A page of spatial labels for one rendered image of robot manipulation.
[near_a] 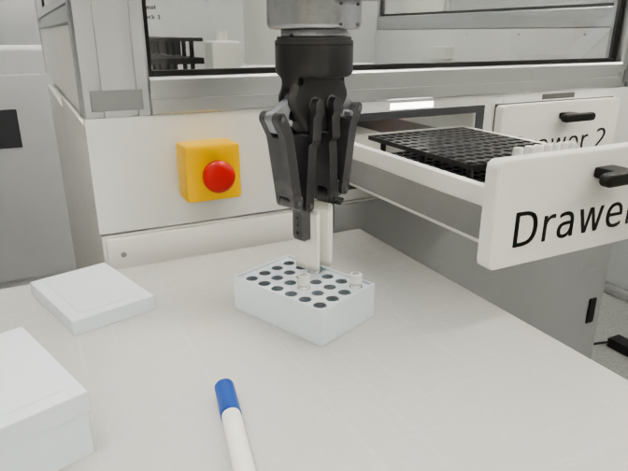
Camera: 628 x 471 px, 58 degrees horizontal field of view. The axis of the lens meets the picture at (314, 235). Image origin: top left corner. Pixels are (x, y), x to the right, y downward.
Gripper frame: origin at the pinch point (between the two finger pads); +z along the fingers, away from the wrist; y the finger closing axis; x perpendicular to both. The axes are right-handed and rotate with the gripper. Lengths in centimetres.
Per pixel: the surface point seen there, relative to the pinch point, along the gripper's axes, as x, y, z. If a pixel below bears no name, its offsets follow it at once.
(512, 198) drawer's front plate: -17.4, 9.2, -5.4
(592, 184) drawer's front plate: -21.6, 19.6, -5.5
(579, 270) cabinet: -8, 75, 26
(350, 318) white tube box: -7.2, -2.6, 6.3
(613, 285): 11, 203, 80
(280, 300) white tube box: -1.9, -7.1, 4.5
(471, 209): -12.6, 10.5, -3.0
